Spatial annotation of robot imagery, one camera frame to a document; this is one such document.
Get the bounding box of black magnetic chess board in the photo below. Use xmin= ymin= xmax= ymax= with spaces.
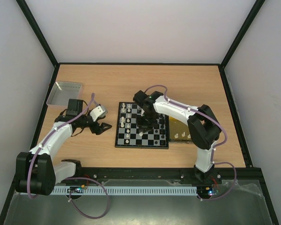
xmin=115 ymin=102 xmax=169 ymax=149

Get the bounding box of gold metal tin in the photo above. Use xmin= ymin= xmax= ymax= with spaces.
xmin=169 ymin=117 xmax=193 ymax=144

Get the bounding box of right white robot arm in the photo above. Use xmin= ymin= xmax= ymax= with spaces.
xmin=133 ymin=90 xmax=221 ymax=184

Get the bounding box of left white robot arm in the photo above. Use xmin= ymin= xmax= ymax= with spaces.
xmin=15 ymin=99 xmax=111 ymax=199

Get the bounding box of silver metal tray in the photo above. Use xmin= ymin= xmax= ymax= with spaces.
xmin=46 ymin=81 xmax=83 ymax=108

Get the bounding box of black frame enclosure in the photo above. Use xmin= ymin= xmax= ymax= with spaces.
xmin=0 ymin=0 xmax=279 ymax=225

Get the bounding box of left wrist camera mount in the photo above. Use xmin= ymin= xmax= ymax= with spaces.
xmin=89 ymin=105 xmax=108 ymax=121

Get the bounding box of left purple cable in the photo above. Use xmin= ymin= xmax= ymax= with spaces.
xmin=27 ymin=92 xmax=111 ymax=218

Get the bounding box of purple cable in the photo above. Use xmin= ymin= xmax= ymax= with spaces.
xmin=27 ymin=92 xmax=111 ymax=218
xmin=145 ymin=84 xmax=237 ymax=202

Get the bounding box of white slotted cable duct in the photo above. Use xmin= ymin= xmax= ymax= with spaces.
xmin=51 ymin=186 xmax=197 ymax=196

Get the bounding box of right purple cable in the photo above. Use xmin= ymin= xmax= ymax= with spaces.
xmin=145 ymin=84 xmax=237 ymax=202

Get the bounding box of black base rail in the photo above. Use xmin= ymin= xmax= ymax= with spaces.
xmin=55 ymin=166 xmax=260 ymax=186

